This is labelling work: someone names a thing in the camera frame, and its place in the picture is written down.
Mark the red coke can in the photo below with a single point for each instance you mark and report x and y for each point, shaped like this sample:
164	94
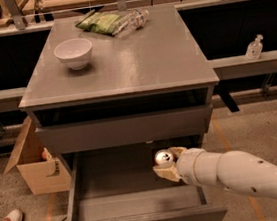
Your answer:
164	158

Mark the grey drawer cabinet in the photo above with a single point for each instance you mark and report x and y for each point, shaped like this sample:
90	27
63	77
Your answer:
158	68

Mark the brown cardboard box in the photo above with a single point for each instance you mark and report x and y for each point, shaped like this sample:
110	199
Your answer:
42	173

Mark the closed grey top drawer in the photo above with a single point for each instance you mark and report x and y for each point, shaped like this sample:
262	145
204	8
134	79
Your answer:
125	130

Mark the green chip bag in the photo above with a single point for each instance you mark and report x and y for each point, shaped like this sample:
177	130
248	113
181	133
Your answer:
99	22

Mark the clear plastic water bottle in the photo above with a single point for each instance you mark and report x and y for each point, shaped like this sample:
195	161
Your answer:
132	21

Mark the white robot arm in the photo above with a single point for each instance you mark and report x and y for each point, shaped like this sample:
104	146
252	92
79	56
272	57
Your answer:
235	171

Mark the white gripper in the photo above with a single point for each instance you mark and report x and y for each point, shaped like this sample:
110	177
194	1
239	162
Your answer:
186	167

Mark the white ceramic bowl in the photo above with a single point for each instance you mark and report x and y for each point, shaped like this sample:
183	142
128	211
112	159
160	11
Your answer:
74	53

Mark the open grey middle drawer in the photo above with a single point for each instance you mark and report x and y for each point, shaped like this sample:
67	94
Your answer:
119	184

